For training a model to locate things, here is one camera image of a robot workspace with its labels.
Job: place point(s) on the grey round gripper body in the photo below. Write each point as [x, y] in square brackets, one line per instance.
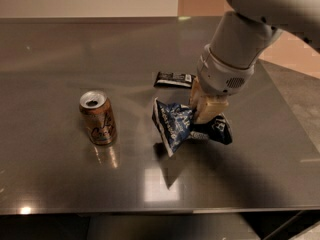
[220, 76]

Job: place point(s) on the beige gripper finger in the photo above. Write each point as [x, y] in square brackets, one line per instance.
[195, 94]
[208, 107]

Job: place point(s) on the blue potato chip bag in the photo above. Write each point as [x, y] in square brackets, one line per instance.
[175, 124]

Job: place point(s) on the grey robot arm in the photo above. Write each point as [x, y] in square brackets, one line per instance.
[244, 32]

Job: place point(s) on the orange soda can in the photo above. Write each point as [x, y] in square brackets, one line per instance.
[96, 110]

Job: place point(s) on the black snack bar wrapper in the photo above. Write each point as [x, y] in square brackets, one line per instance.
[174, 79]

